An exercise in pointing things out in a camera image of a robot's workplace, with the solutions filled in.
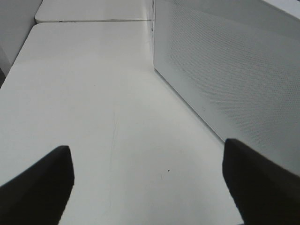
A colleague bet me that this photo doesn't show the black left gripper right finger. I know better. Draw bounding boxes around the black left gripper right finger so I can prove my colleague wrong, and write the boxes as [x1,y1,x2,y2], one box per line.
[222,139,300,225]

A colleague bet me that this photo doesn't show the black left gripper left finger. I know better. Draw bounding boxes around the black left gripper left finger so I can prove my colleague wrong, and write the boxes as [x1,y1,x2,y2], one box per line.
[0,146,75,225]

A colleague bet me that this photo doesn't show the white microwave door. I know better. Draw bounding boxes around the white microwave door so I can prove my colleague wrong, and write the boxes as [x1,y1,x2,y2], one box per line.
[154,0,300,174]

